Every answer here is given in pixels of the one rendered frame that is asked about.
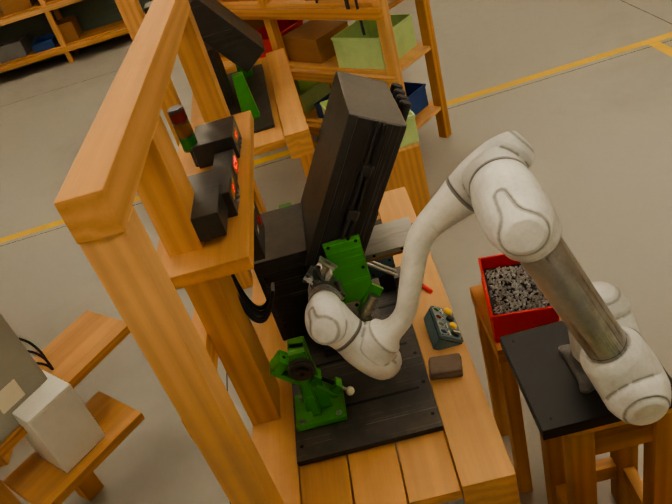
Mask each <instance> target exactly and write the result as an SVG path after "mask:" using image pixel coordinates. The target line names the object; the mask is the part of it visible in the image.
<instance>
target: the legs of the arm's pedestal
mask: <svg viewBox="0 0 672 504"><path fill-rule="evenodd" d="M540 441H541V449H542V458H543V466H544V474H545V483H546V491H547V500H548V504H598V502H597V482H600V481H604V480H608V479H611V493H612V495H613V497H614V499H615V501H616V503H617V504H672V413H668V414H665V415H664V417H662V418H661V419H660V420H658V421H656V422H654V423H652V424H648V425H641V426H640V425H633V424H624V425H620V426H616V427H612V428H608V429H604V430H600V431H596V432H592V433H588V434H584V435H580V436H576V437H572V438H568V437H567V435H564V436H560V437H556V438H552V439H548V440H543V438H542V436H541V434H540ZM643 443H644V465H643V481H642V479H641V477H640V475H639V474H638V445H639V444H643ZM607 452H610V457H609V458H605V459H601V460H597V461H596V458H595V455H599V454H603V453H607Z"/></svg>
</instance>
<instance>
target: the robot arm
mask: <svg viewBox="0 0 672 504"><path fill-rule="evenodd" d="M533 159H534V148H533V146H532V145H531V144H530V143H529V142H528V141H527V140H526V139H525V138H523V137H522V136H521V135H520V134H519V133H518V132H516V131H507V132H504V133H501V134H499V135H497V136H495V137H493V138H491V139H489V140H488V141H486V142H484V143H483V144H482V145H481V146H479V147H478V148H477V149H476V150H474V151H473V152H472V153H471V154H470V155H469V156H468V157H467V158H465V159H464V160H463V161H462V162H461V163H460V164H459V165H458V167H457V168H456V169H455V170H454V171H453V172H452V174H451V175H450V176H449V177H448V178H447V179H446V180H445V181H444V183H443V184H442V185H441V187H440V188H439V190H438V191H437V192H436V194H435V195H434V196H433V197H432V199H431V200H430V201H429V203H428V204H427V205H426V206H425V207H424V209H423V210H422V211H421V212H420V214H419V215H418V216H417V218H416V219H415V221H414V222H413V224H412V226H411V228H410V230H409V232H408V234H407V237H406V240H405V244H404V248H403V254H402V262H401V270H400V279H399V287H398V295H397V303H396V307H395V309H394V311H393V313H392V314H391V315H390V316H389V317H388V318H386V319H384V320H380V319H373V320H371V321H365V322H363V321H361V320H360V319H359V318H358V317H357V316H356V315H355V314H354V313H353V312H352V311H351V310H350V309H349V308H348V307H347V306H346V305H345V303H344V302H342V301H343V300H344V298H345V296H346V294H345V293H344V291H343V288H342V284H341V281H340V280H338V279H337V280H336V279H335V277H334V276H335V275H334V274H332V270H331V269H329V270H328V272H327V273H326V275H325V281H324V278H323V277H322V275H321V270H322V264H321V263H319V262H318V263H317V265H315V266H312V265H311V266H310V268H309V269H308V271H307V273H306V275H305V277H304V278H303V280H302V282H304V283H310V287H311V288H312V289H311V293H310V295H309V297H308V304H307V306H306V309H305V326H306V329H307V332H308V334H309V336H310V337H311V338H312V339H313V340H314V341H315V342H317V343H318V344H321V345H328V346H330V347H332V348H333V349H335V350H336V351H337V352H338V353H339V354H340V355H341V356H342V357H343V358H344V359H345V360H346V361H347V362H348V363H350V364H351V365H352V366H354V367H355V368H356V369H358V370H359V371H361V372H362V373H364V374H366V375H367V376H369V377H372V378H374V379H377V380H386V379H390V378H392V377H394V376H395V375H396V374H397V373H398V372H399V370H400V368H401V365H402V357H401V353H400V351H399V348H400V344H399V342H400V339H401V337H402V336H403V335H404V334H405V333H406V331H407V330H408V329H409V327H410V326H411V324H412V322H413V320H414V318H415V315H416V312H417V309H418V304H419V299H420V294H421V289H422V283H423V278H424V273H425V267H426V262H427V257H428V254H429V250H430V248H431V245H432V243H433V242H434V240H435V239H436V238H437V237H438V236H439V235H440V234H441V233H442V232H443V231H445V230H446V229H448V228H449V227H451V226H453V225H454V224H456V223H457V222H459V221H461V220H462V219H464V218H466V217H468V216H469V215H471V214H473V213H475V215H476V218H477V220H478V222H479V224H480V227H481V228H482V230H483V232H484V234H485V235H486V237H487V239H488V240H489V241H490V243H491V244H492V245H493V246H494V247H495V248H497V249H498V250H499V251H501V252H502V253H503V254H505V255H506V256H507V257H508V258H510V259H511V260H514V261H517V262H520V263H521V264H522V266H523V267H524V269H525V270H526V271H527V273H528V274H529V275H530V277H531V278H532V280H533V281H534V282H535V284H536V285H537V286H538V288H539V289H540V291H541V292H542V293H543V295H544V296H545V298H546V299H547V300H548V302H549V303H550V304H551V306H552V307H553V309H554V310H555V311H556V313H557V314H558V316H559V317H560V318H561V320H562V321H563V322H564V324H565V325H566V327H567V328H568V335H569V341H570V344H567V345H561V346H559V348H558V353H559V354H560V355H561V356H562V357H563V358H564V359H565V361H566V362H567V364H568V366H569V368H570V369H571V371H572V373H573V374H574V376H575V378H576V380H577V381H578V383H579V389H580V391H581V392H582V393H586V394H587V393H590V392H592V391H594V390H596V391H597V393H598V394H599V395H600V397H601V399H602V401H603V402H604V404H605V406H606V407H607V409H608V410H609V411H610V412H611V413H612V414H614V415H615V416H616V417H618V418H619V419H621V420H622V421H624V422H626V423H628V424H633V425H640V426H641V425H648V424H652V423H654V422H656V421H658V420H660V419H661V418H662V417H664V415H665V414H666V413H667V411H668V409H669V408H670V406H671V399H672V391H671V384H670V381H669V379H668V376H667V374H666V372H665V371H664V369H663V367H662V365H661V363H660V362H659V360H658V358H657V357H656V355H655V354H654V352H653V351H652V350H651V348H650V347H649V345H648V344H647V343H646V342H645V340H644V339H643V337H642V335H641V333H640V331H639V328H638V325H637V323H636V320H635V317H634V314H633V312H632V311H631V304H630V302H629V300H628V298H627V297H626V295H625V294H624V293H623V292H622V291H621V290H620V289H619V288H618V287H617V286H615V285H612V284H610V283H607V282H600V281H598V282H591V280H590V279H589V277H588V276H587V274H586V273H585V271H584V270H583V268H582V267H581V265H580V264H579V262H578V261H577V259H576V258H575V256H574V255H573V253H572V252H571V250H570V248H569V247H568V245H567V244H566V242H565V241H564V239H563V238H562V236H561V230H562V227H561V222H560V220H559V218H558V216H557V214H556V212H555V210H554V208H553V205H552V203H551V201H550V199H549V197H548V195H547V194H546V192H545V191H544V190H543V188H542V187H541V185H540V183H539V182H538V180H537V179H536V178H535V176H534V175H533V174H532V173H531V172H530V171H529V169H528V168H529V167H530V166H531V165H532V163H533ZM312 276H313V279H314V280H312Z"/></svg>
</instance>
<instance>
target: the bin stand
mask: <svg viewBox="0 0 672 504"><path fill-rule="evenodd" d="M470 294H471V299H472V302H473V304H474V307H475V313H476V318H477V324H478V330H479V335H480V341H481V347H482V352H483V358H484V364H485V370H486V375H487V381H488V387H489V392H490V398H491V404H492V409H493V415H494V419H495V421H496V424H497V426H498V429H499V431H500V434H501V436H505V435H509V437H510V443H511V449H512V455H513V462H514V468H515V473H516V478H517V485H518V487H519V490H520V493H526V492H530V491H533V485H532V478H531V471H530V464H529V456H528V449H527V442H526V435H525V427H524V420H523V413H522V406H521V398H520V391H519V385H518V383H517V381H516V378H515V376H514V374H513V372H512V370H511V367H510V365H509V363H508V361H507V359H506V356H505V354H504V352H503V350H502V348H501V345H500V343H496V341H495V340H494V336H493V331H492V326H491V322H490V317H489V313H488V308H487V303H486V299H485V294H484V290H483V285H482V284H480V285H477V286H473V287H470Z"/></svg>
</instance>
